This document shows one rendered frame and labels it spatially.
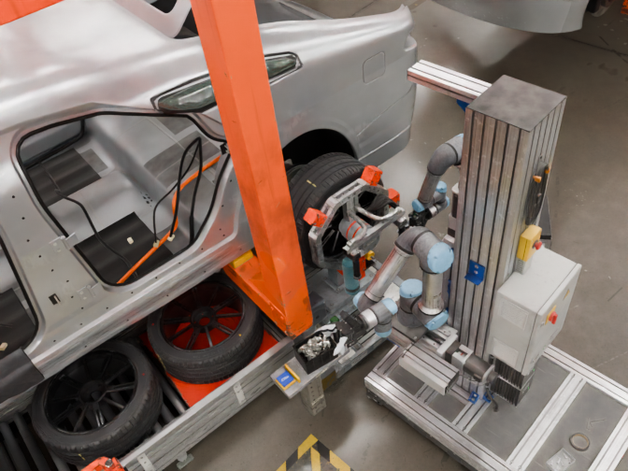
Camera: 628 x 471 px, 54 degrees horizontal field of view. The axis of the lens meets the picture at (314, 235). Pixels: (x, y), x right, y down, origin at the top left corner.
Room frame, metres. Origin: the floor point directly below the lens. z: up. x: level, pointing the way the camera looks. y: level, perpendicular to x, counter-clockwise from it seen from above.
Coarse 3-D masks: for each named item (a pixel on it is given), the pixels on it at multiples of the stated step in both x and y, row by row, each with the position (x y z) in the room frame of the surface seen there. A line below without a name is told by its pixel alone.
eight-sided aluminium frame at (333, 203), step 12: (360, 180) 2.47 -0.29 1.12; (348, 192) 2.42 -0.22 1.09; (360, 192) 2.41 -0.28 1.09; (372, 192) 2.46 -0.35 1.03; (384, 192) 2.50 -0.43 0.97; (336, 204) 2.32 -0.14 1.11; (312, 228) 2.29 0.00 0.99; (324, 228) 2.27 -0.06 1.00; (312, 240) 2.25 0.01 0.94; (312, 252) 2.27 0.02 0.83; (324, 264) 2.25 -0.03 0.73; (336, 264) 2.30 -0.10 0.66
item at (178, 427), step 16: (288, 336) 2.05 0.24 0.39; (272, 352) 1.95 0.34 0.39; (288, 352) 1.99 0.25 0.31; (256, 368) 1.88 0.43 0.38; (272, 368) 1.92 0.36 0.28; (224, 384) 1.80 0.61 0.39; (240, 384) 1.82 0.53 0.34; (208, 400) 1.72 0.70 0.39; (224, 400) 1.75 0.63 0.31; (240, 400) 1.79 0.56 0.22; (192, 416) 1.64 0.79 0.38; (208, 416) 1.68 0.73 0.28; (160, 432) 1.58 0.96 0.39; (176, 432) 1.59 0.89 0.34; (144, 448) 1.50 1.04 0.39; (160, 448) 1.52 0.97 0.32; (128, 464) 1.43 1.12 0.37; (144, 464) 1.46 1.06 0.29
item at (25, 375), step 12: (0, 360) 1.74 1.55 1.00; (12, 360) 1.74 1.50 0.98; (24, 360) 1.76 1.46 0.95; (0, 372) 1.70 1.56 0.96; (12, 372) 1.72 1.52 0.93; (24, 372) 1.72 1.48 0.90; (36, 372) 1.74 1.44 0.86; (0, 384) 1.67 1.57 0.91; (12, 384) 1.68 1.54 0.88; (24, 384) 1.70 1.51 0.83; (0, 396) 1.64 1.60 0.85; (12, 396) 1.66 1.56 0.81
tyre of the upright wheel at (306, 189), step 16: (320, 160) 2.62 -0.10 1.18; (336, 160) 2.62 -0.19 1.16; (352, 160) 2.65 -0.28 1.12; (304, 176) 2.53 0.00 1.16; (320, 176) 2.50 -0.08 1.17; (336, 176) 2.47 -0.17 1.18; (352, 176) 2.49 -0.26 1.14; (304, 192) 2.44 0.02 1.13; (320, 192) 2.39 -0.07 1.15; (304, 208) 2.35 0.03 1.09; (304, 224) 2.30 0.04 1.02; (304, 240) 2.29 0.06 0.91; (304, 256) 2.28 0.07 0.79; (336, 256) 2.41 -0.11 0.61
